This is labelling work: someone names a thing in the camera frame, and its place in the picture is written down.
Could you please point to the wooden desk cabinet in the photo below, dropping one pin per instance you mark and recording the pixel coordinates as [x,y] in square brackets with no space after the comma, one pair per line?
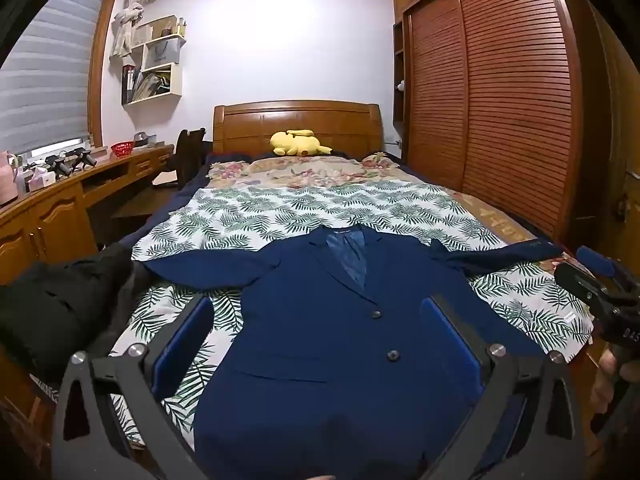
[55,220]

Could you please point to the wooden window frame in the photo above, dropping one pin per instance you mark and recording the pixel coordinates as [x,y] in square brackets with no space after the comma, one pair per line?
[102,70]

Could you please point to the pink kettle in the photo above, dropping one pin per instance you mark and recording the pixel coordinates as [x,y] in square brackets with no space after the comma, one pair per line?
[9,180]

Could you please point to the dark wooden chair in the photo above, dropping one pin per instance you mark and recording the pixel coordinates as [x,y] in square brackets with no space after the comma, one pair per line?
[187,157]

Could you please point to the beige hanging cloth bag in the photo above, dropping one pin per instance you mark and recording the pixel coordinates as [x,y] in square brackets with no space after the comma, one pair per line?
[127,25]

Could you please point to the black binder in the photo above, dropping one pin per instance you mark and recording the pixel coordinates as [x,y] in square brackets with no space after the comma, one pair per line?
[127,85]

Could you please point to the white wall shelf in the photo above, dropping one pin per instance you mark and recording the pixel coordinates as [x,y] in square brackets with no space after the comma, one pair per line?
[175,80]

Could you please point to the grey metal container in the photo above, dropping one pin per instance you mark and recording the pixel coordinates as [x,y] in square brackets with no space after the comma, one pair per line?
[145,139]

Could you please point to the black garment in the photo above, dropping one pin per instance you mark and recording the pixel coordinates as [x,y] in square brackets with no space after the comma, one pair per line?
[50,310]

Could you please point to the wooden door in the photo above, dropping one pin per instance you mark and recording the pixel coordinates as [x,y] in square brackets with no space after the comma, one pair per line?
[607,110]

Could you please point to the grey window blind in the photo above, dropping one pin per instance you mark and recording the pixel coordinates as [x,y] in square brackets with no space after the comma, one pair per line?
[45,75]

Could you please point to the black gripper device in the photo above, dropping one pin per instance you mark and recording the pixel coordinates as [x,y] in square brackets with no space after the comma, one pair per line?
[57,166]
[82,157]

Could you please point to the person's right hand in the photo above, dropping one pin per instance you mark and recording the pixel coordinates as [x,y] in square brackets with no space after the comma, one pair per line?
[602,390]

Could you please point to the bed with leaf-print quilt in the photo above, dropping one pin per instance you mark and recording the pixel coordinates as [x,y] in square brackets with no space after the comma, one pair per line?
[280,210]

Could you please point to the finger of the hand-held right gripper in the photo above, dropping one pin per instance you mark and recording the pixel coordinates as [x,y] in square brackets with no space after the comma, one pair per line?
[580,287]
[595,260]

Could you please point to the blue suit jacket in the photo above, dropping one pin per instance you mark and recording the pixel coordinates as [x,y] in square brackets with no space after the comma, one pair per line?
[320,360]

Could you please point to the yellow plush toy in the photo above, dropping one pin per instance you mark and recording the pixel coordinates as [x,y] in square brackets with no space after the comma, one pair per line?
[295,144]

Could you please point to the wooden bed headboard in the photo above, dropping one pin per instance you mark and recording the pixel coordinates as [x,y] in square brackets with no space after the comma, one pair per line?
[250,125]

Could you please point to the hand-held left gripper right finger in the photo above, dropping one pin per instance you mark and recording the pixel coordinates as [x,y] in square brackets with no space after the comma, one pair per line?
[450,345]

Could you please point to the pink tissue box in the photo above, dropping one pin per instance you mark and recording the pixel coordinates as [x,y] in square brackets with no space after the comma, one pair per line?
[41,180]

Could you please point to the wooden slatted wardrobe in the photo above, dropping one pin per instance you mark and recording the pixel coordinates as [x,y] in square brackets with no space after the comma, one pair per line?
[500,85]

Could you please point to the floral bedsheet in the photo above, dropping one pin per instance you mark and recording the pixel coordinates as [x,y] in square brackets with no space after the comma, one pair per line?
[310,172]

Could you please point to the red basket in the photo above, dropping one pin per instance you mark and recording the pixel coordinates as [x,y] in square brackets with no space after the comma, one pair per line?
[122,149]

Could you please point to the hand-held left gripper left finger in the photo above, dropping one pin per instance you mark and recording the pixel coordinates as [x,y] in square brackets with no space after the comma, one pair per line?
[180,345]

